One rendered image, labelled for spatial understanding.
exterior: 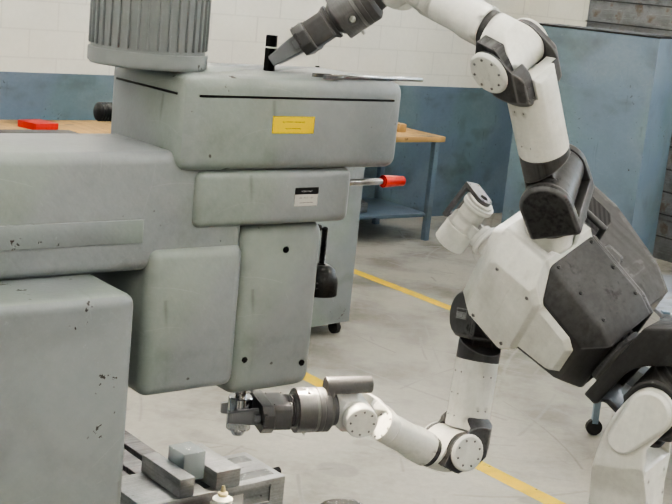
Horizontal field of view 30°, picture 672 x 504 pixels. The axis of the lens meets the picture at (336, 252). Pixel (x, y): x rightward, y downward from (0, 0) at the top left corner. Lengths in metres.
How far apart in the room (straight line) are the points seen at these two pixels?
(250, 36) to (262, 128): 8.00
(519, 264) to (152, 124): 0.71
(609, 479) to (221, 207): 0.88
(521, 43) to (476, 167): 9.82
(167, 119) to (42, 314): 0.42
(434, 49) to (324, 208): 9.14
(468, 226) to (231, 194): 0.54
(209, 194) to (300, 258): 0.26
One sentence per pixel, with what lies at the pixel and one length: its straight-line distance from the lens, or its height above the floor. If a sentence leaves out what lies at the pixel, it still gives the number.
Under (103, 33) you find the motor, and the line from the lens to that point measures 2.09.
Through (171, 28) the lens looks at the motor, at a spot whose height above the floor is 1.96.
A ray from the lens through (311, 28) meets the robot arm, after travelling 2.24.
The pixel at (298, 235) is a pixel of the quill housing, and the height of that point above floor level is 1.60.
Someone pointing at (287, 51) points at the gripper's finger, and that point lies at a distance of 2.25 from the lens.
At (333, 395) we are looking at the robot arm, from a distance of 2.45.
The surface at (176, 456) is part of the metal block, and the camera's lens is 2.61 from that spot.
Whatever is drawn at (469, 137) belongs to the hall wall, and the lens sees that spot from 11.81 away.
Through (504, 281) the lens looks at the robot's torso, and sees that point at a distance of 2.33.
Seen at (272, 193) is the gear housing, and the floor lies 1.69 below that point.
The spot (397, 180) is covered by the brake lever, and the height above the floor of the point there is 1.70.
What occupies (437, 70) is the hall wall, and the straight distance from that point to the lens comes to 11.43.
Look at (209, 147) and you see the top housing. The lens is 2.09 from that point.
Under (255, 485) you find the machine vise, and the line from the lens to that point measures 2.66.
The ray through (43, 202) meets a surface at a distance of 1.99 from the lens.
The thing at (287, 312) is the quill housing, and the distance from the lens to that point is 2.30.
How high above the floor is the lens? 2.06
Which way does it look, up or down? 12 degrees down
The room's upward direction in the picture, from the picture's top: 6 degrees clockwise
